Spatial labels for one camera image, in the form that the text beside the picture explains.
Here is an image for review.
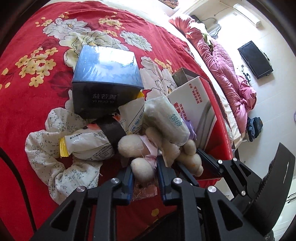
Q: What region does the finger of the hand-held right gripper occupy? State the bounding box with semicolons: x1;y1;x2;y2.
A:
176;162;258;210
196;148;263;186

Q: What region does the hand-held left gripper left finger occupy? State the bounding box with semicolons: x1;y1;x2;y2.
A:
32;165;134;241

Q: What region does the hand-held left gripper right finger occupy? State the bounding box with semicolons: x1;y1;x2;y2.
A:
156;155;275;241

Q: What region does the red gift box pink interior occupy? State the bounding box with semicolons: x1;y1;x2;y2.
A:
172;67;235;188

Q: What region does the cream plush toy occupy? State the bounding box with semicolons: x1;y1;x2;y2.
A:
117;127;204;182

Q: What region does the white wipes pack yellow corner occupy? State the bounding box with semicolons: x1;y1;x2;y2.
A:
114;91;146;135

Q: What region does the purple plastic bag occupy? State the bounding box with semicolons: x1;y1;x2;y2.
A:
184;120;197;141

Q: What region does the white pack yellow zip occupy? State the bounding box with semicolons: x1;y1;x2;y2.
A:
59;124;121;161

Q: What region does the dark blue clothes pile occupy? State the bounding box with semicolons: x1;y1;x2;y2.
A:
246;116;264;142

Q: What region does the white cotton roll pack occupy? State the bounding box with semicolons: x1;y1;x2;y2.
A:
143;95;190;147

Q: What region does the white carton box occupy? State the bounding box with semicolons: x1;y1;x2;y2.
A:
166;76;218;150

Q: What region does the white floral cloth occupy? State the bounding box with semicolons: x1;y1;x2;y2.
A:
24;107;104;205

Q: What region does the pink quilt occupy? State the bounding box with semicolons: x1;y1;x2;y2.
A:
169;16;257;132

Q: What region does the black curved bar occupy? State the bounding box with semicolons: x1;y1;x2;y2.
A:
0;147;37;232

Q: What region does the black television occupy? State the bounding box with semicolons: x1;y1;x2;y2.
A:
238;40;273;80

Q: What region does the dark glossy box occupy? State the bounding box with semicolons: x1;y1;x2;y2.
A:
72;45;144;118

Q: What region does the green cloth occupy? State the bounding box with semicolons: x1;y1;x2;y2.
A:
202;32;213;47

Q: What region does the white air conditioner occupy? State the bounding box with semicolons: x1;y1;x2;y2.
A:
233;3;262;26

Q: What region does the dark floral cushion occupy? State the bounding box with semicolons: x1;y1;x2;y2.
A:
162;0;181;10

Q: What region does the red floral blanket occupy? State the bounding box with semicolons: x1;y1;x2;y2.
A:
0;0;235;234

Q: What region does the black strap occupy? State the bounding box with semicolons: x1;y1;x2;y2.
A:
96;116;127;151

